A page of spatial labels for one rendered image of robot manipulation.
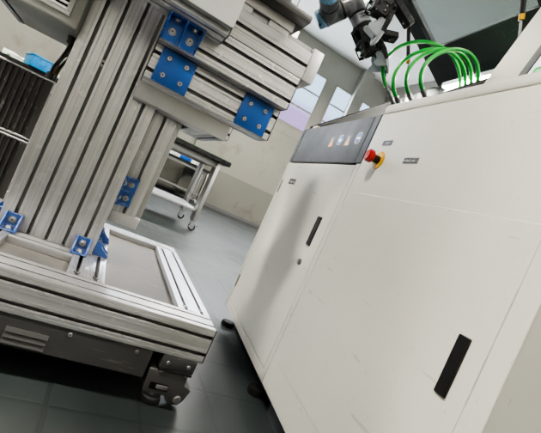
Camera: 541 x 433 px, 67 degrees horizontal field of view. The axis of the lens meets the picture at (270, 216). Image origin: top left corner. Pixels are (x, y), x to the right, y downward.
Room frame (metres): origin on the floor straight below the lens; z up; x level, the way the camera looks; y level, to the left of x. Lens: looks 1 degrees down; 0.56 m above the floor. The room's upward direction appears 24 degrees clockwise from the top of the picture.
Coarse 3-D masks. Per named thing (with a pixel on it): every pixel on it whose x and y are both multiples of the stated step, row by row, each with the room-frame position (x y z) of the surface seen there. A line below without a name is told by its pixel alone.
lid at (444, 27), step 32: (416, 0) 1.87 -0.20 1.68; (448, 0) 1.72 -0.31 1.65; (480, 0) 1.60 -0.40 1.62; (512, 0) 1.49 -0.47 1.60; (416, 32) 1.96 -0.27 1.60; (448, 32) 1.83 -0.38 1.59; (480, 32) 1.67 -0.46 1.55; (512, 32) 1.55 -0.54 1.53; (448, 64) 1.92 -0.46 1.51; (480, 64) 1.77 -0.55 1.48
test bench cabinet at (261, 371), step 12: (276, 192) 1.88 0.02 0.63; (264, 216) 1.89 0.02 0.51; (336, 216) 1.23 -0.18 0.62; (324, 240) 1.24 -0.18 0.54; (312, 264) 1.24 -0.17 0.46; (228, 300) 1.87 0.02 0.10; (228, 324) 1.81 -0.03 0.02; (240, 324) 1.60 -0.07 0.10; (288, 324) 1.23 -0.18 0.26; (240, 336) 1.54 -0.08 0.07; (252, 348) 1.39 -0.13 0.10; (276, 348) 1.23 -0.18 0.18; (252, 360) 1.35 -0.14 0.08; (264, 372) 1.23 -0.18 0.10; (252, 384) 1.31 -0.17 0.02
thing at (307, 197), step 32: (288, 192) 1.72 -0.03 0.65; (320, 192) 1.41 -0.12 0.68; (288, 224) 1.57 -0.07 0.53; (320, 224) 1.30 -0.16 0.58; (256, 256) 1.76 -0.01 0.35; (288, 256) 1.44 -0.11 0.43; (256, 288) 1.60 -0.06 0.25; (288, 288) 1.33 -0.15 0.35; (256, 320) 1.46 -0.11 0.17; (256, 352) 1.35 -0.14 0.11
